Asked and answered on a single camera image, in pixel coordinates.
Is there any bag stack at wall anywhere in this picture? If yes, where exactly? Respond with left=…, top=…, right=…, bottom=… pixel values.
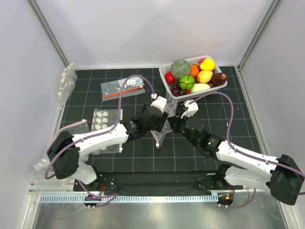
left=57, top=62, right=78, bottom=109

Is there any yellow lemon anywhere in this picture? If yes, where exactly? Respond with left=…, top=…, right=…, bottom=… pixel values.
left=197, top=70, right=213, bottom=83

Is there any dark red apple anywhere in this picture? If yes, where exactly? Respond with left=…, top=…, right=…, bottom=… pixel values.
left=210, top=73, right=227, bottom=87

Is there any crumpled bags pile left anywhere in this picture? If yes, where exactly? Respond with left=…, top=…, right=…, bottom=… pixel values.
left=31, top=119, right=89, bottom=183

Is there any red zipper clear bag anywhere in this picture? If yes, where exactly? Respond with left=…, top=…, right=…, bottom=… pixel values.
left=101, top=75, right=145, bottom=102

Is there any red tomato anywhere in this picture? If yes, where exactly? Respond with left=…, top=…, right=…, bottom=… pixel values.
left=164, top=72, right=175, bottom=84

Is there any purple grapes bunch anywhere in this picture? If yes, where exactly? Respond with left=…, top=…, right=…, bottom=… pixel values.
left=169, top=81, right=181, bottom=97

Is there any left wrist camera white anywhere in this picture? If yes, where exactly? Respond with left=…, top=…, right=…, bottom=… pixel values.
left=150, top=93, right=167, bottom=113

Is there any orange fruit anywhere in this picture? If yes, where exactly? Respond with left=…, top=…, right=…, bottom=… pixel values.
left=191, top=64, right=200, bottom=78

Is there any red chili pepper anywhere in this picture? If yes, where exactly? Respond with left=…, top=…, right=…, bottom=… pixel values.
left=180, top=88, right=191, bottom=95

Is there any green netted melon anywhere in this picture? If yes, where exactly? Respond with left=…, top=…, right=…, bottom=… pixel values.
left=170, top=59, right=192, bottom=80

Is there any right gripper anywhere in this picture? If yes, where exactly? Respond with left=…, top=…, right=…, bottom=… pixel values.
left=168, top=110, right=198, bottom=146

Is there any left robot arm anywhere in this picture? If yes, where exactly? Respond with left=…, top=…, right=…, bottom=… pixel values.
left=45, top=101, right=168, bottom=191

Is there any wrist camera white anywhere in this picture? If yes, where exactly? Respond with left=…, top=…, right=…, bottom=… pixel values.
left=181, top=100, right=199, bottom=119
left=150, top=93, right=167, bottom=113

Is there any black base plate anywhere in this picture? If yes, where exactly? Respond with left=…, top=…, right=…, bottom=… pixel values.
left=86, top=171, right=243, bottom=197

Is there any black grid cutting mat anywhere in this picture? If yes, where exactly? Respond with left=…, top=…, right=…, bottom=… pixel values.
left=60, top=66, right=261, bottom=172

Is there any bright green round fruit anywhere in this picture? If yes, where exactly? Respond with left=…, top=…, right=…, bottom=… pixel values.
left=179, top=75, right=195, bottom=90

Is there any white plastic basket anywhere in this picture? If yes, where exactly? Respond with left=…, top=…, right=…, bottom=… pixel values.
left=159, top=55, right=228, bottom=102

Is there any yellow red peach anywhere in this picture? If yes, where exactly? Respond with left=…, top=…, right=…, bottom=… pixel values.
left=199, top=58, right=215, bottom=71

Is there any pink zipper dotted bag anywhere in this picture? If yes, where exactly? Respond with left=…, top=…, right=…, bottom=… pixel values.
left=151, top=92, right=178, bottom=149

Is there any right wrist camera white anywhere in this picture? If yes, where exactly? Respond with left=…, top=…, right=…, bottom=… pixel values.
left=181, top=100, right=199, bottom=119

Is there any white zipper dotted bag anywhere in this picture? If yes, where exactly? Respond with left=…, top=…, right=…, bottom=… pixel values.
left=91, top=109, right=122, bottom=155

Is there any white slotted cable duct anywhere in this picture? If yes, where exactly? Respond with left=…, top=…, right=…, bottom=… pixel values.
left=39, top=193, right=218, bottom=204

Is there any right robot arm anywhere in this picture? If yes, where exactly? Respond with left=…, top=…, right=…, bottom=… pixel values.
left=168, top=116, right=305, bottom=206

